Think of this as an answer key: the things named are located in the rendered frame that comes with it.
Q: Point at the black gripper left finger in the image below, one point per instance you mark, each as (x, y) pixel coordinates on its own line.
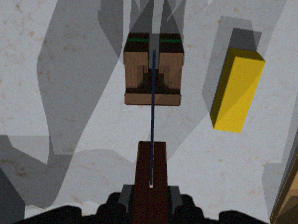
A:
(108, 213)

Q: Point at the yellow rectangular block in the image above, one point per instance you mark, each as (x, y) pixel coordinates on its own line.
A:
(239, 78)

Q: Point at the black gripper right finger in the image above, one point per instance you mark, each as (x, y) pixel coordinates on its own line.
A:
(189, 214)

